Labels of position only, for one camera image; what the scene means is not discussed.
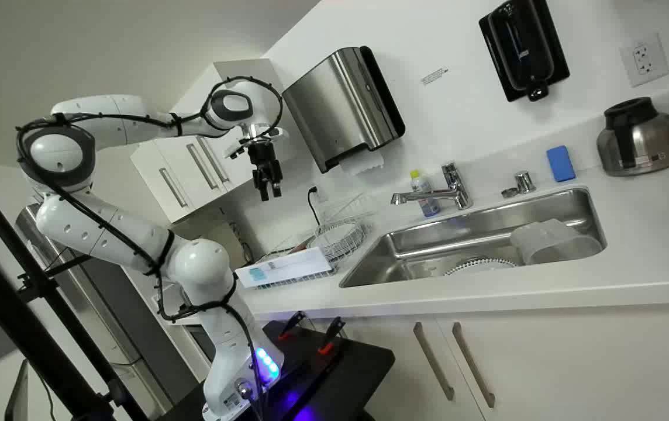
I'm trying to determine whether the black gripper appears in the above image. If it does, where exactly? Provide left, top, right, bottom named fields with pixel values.
left=247, top=141, right=284, bottom=203

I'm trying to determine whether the steel base cabinet handle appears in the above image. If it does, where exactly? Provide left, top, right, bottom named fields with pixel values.
left=412, top=321, right=459, bottom=402
left=448, top=321, right=498, bottom=411

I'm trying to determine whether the white base cabinet door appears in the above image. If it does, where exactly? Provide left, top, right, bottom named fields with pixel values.
left=301, top=313, right=486, bottom=421
left=433, top=301, right=669, bottom=421

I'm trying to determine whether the white and blue box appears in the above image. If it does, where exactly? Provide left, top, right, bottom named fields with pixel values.
left=232, top=245, right=337, bottom=292

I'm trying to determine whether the stainless paper towel dispenser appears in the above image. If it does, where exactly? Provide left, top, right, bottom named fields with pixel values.
left=281, top=45, right=406, bottom=175

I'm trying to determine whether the black and red clamp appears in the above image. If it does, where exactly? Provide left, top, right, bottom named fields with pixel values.
left=316, top=313, right=348, bottom=362
left=273, top=308, right=310, bottom=341

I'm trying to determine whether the clear dish soap bottle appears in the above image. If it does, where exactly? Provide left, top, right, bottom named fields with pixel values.
left=406, top=168, right=445, bottom=219

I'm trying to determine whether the chrome faucet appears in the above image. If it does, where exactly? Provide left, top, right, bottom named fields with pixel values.
left=389, top=162, right=474, bottom=212

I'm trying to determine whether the stainless steel sink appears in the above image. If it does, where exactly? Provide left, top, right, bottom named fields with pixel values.
left=338, top=185, right=608, bottom=290

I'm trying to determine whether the grey refrigerator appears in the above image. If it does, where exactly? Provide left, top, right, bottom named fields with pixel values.
left=14, top=203, right=201, bottom=407

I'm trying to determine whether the black robot table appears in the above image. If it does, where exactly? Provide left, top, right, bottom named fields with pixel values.
left=152, top=316, right=397, bottom=421

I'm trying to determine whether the clear plastic container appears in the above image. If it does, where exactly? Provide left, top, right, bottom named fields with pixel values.
left=510, top=217, right=603, bottom=268

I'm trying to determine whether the blue sponge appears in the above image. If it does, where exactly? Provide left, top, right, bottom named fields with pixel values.
left=544, top=142, right=578, bottom=185

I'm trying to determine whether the steel coffee carafe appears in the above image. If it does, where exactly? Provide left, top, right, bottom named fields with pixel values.
left=593, top=96, right=669, bottom=177

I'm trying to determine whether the black power cord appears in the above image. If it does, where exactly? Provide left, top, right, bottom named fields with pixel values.
left=303, top=185, right=327, bottom=230

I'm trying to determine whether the steel wall cabinet handle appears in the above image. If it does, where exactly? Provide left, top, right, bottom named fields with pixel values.
left=184, top=141, right=219, bottom=192
left=156, top=167, right=191, bottom=210
left=196, top=135, right=232, bottom=188

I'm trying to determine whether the round wire dish rack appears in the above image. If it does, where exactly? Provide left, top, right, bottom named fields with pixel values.
left=303, top=219, right=370, bottom=264

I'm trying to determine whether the white wall cabinet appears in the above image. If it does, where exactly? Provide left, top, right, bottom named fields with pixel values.
left=129, top=58, right=283, bottom=227

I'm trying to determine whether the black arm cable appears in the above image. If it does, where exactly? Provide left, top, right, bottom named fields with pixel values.
left=14, top=73, right=287, bottom=407

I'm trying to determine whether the small chrome tap handle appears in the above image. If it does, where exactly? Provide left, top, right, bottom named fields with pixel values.
left=498, top=171, right=538, bottom=202

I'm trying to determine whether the black camera stand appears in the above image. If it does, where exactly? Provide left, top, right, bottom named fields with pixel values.
left=0, top=199, right=152, bottom=421

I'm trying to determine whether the black wall soap dispenser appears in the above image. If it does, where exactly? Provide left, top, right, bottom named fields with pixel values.
left=476, top=0, right=572, bottom=103

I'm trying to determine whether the white wall outlet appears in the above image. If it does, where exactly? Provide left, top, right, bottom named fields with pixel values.
left=617, top=31, right=669, bottom=87

